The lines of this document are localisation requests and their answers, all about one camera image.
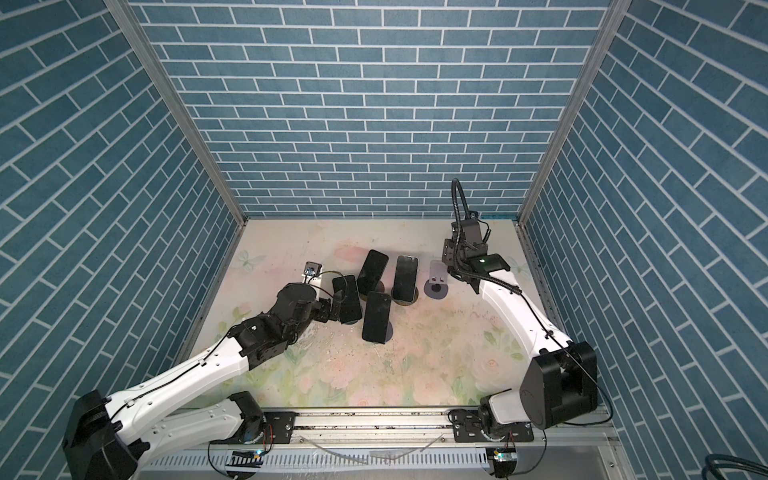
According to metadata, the black phone stand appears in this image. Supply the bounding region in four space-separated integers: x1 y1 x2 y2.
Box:
332 275 363 324
362 292 392 344

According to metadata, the black phone front stand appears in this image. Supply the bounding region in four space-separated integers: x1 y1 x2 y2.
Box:
362 292 392 344

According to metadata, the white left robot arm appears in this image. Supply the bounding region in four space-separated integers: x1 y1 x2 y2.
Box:
62 283 345 479

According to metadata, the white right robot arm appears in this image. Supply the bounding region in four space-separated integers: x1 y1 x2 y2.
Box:
442 218 600 440

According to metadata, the grey metal phone stand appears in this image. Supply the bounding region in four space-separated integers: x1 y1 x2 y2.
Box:
423 260 449 300

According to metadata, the black phone back right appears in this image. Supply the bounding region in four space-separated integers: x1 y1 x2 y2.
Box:
391 255 418 305

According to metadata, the black phone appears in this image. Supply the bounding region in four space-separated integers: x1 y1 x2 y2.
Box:
391 255 418 305
357 250 389 297

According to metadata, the black phone back middle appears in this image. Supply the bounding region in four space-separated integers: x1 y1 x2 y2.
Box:
357 250 389 297

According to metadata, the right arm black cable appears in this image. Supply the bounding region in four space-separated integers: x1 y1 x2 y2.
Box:
449 178 614 427

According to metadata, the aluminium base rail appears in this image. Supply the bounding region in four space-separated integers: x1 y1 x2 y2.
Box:
141 407 633 479

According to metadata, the aluminium corner post right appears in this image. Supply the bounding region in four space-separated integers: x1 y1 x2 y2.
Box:
518 0 631 226

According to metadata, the aluminium corner post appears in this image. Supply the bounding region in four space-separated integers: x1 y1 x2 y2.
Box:
104 0 247 228
518 0 631 226

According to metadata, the aluminium corner post left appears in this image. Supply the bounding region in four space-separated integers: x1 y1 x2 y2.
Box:
104 0 247 228

